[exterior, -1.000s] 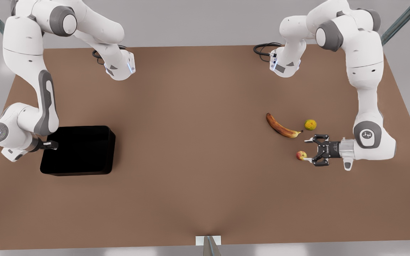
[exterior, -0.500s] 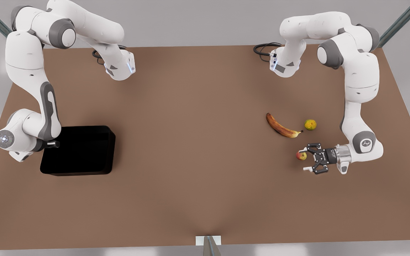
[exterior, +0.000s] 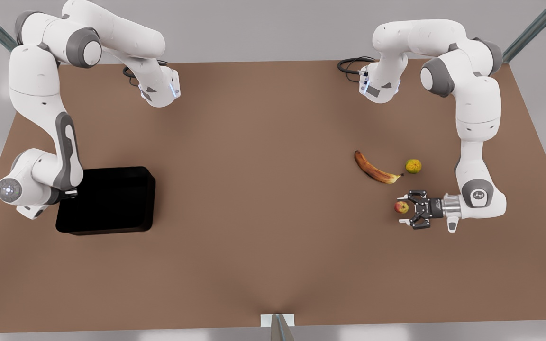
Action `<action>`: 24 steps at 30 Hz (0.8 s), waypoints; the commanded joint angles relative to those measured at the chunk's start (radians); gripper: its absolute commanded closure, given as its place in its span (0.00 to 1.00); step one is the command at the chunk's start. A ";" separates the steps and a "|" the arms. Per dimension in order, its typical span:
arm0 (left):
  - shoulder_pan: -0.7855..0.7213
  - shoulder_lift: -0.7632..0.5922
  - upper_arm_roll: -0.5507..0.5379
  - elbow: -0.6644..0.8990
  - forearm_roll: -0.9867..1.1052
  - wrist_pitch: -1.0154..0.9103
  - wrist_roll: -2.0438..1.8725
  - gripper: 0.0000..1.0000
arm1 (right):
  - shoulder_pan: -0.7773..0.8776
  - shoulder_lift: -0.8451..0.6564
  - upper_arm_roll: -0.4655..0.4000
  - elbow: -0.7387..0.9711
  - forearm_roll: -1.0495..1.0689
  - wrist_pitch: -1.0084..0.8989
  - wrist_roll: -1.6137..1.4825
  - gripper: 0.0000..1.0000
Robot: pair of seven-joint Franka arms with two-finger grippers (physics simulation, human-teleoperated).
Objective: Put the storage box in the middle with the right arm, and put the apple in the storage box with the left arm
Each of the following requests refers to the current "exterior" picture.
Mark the black storage box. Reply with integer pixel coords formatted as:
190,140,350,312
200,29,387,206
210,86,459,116
55,166,156,236

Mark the silver frame post with foot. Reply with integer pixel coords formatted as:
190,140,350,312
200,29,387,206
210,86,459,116
260,313,296,341

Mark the black cable loop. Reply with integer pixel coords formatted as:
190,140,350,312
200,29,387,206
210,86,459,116
123,60,170,89
337,56,378,76

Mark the brown spotted banana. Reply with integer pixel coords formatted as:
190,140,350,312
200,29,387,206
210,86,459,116
354,150,404,185

